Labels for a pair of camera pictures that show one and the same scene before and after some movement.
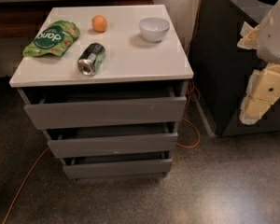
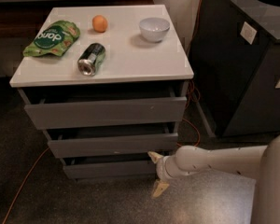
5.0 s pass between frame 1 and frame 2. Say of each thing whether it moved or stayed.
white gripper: moved
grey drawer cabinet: stayed
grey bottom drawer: stayed
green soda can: stayed
